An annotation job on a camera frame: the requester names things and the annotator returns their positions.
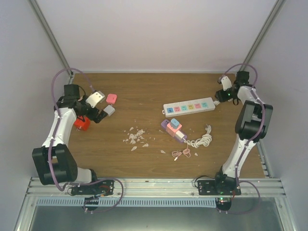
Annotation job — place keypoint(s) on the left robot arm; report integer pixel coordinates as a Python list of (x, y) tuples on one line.
[(53, 160)]

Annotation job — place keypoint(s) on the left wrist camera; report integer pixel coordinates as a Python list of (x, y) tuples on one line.
[(95, 98)]

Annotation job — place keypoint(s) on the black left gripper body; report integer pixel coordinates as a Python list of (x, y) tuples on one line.
[(92, 116)]

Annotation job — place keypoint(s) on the white usb charger block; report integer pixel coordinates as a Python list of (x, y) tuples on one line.
[(180, 136)]

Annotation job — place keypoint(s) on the red socket cube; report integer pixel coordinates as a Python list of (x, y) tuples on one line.
[(82, 123)]

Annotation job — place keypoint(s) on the white charger plug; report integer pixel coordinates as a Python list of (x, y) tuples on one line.
[(109, 110)]

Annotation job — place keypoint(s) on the purple adapter cube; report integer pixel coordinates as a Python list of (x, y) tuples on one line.
[(164, 124)]

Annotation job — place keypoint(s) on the white power strip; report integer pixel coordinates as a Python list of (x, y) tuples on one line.
[(188, 107)]

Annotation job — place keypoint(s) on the pink charger plug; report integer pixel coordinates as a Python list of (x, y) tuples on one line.
[(111, 98)]

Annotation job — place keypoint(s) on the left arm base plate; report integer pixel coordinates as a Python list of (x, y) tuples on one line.
[(103, 188)]

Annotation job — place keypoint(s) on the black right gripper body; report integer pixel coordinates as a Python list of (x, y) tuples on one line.
[(224, 98)]

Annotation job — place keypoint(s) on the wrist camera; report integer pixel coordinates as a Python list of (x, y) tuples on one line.
[(225, 82), (95, 98)]

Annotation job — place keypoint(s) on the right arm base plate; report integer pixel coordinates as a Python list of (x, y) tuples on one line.
[(217, 187)]

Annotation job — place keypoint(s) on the pink adapter with blue plug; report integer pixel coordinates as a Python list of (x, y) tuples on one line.
[(172, 131)]

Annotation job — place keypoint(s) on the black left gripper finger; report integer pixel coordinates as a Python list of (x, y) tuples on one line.
[(97, 120), (101, 115)]

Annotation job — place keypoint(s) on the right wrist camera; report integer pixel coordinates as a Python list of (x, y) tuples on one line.
[(225, 82)]

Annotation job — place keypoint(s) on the blue charger plug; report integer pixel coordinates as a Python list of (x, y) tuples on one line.
[(174, 123)]

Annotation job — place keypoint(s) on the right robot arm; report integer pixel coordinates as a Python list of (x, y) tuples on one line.
[(251, 126)]

